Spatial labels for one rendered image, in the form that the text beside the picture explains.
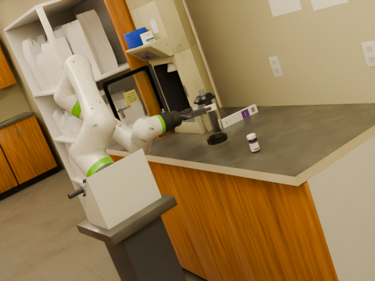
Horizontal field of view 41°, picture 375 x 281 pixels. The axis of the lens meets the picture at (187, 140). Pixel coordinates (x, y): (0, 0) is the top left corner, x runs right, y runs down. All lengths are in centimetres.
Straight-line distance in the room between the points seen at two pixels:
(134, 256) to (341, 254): 81
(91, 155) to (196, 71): 96
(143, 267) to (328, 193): 79
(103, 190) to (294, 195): 73
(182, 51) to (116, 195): 107
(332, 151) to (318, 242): 35
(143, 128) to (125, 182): 30
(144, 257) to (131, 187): 29
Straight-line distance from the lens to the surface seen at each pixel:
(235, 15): 294
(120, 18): 305
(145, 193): 206
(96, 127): 202
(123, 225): 198
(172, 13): 278
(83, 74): 227
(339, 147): 200
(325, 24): 249
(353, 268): 214
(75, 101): 240
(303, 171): 187
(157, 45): 271
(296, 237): 210
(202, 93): 240
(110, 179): 198
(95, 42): 406
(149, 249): 210
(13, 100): 812
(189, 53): 280
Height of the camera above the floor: 163
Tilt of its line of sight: 14 degrees down
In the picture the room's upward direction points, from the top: 21 degrees counter-clockwise
